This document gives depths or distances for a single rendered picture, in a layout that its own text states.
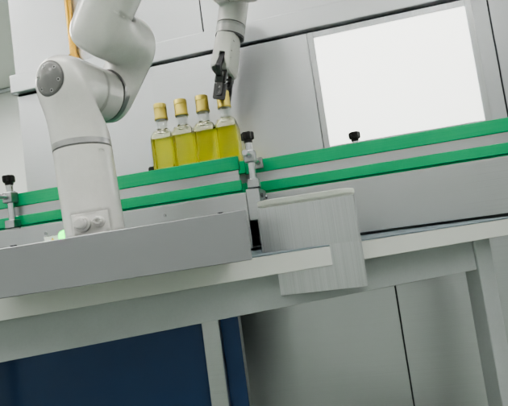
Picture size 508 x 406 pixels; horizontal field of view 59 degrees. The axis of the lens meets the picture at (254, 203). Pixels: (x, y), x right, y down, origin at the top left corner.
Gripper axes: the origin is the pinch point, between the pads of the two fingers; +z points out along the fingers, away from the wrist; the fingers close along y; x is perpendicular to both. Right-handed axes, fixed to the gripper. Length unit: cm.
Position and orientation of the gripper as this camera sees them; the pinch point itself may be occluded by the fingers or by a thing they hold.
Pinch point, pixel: (222, 95)
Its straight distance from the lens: 119.3
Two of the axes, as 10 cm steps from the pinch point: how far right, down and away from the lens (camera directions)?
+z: -1.2, 9.9, -0.2
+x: 9.8, 1.2, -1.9
